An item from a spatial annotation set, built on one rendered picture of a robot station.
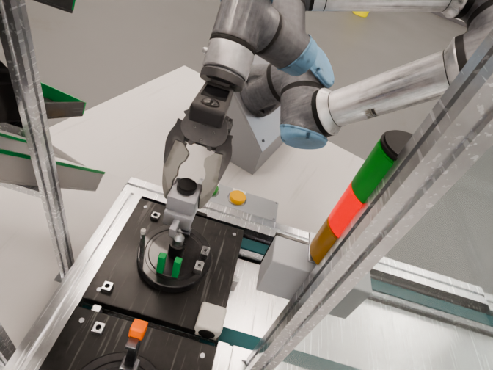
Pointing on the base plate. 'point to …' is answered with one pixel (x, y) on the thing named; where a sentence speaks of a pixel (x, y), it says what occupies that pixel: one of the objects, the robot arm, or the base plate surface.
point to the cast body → (182, 205)
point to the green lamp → (371, 172)
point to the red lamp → (344, 211)
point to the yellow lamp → (322, 242)
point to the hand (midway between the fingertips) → (184, 196)
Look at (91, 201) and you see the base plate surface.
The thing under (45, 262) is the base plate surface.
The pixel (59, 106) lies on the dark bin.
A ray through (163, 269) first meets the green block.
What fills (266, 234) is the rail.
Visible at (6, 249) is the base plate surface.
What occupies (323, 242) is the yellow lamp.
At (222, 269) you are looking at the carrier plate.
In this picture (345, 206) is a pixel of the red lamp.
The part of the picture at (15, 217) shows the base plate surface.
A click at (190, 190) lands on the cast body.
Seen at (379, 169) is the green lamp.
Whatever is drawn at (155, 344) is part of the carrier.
